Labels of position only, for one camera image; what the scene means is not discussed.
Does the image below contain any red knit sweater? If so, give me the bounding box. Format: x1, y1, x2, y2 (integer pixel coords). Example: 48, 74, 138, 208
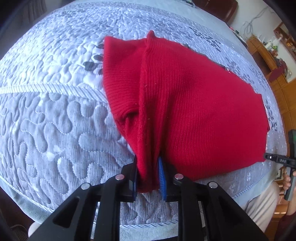
103, 32, 269, 192

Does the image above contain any dark wooden headboard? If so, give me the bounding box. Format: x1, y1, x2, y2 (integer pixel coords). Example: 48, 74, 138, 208
193, 0, 238, 23

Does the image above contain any wooden dresser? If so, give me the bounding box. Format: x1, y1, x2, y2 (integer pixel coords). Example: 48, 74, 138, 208
247, 23, 295, 132

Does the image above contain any beige trouser leg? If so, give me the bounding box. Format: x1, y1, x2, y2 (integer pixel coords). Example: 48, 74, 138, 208
241, 181, 280, 232

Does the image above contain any white quilted bedspread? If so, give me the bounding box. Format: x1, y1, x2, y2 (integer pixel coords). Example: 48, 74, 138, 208
0, 0, 289, 241

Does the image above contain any person's right hand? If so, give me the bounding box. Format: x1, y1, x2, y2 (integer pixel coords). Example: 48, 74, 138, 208
282, 170, 291, 190

